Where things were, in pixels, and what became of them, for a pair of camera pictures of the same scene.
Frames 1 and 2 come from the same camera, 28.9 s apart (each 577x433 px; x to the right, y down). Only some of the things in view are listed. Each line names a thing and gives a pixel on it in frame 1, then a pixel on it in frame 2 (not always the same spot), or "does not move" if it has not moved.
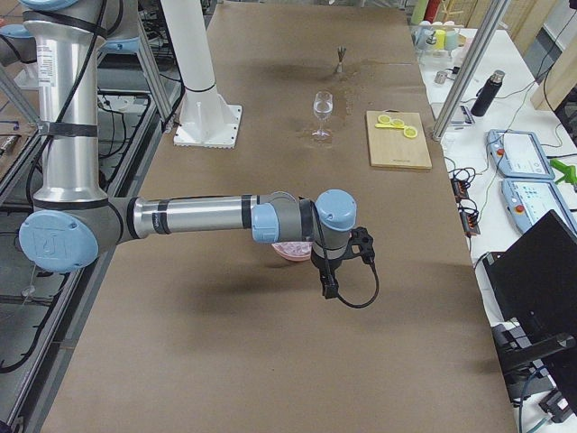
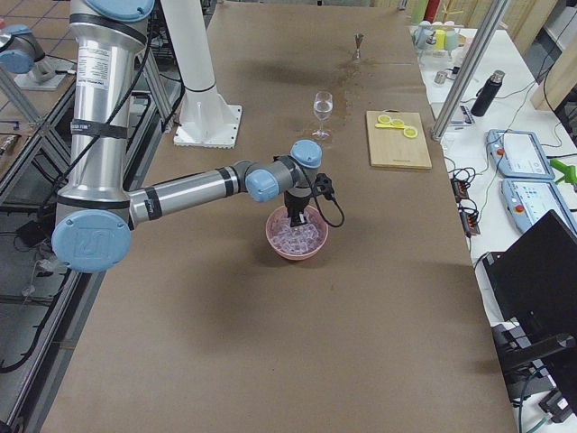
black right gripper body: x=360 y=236 → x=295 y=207
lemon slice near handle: x=410 y=132 does not move
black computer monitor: x=533 y=286 does not move
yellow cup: x=440 y=42 does not move
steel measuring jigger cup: x=341 y=51 → x=358 y=37
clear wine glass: x=323 y=104 does not move
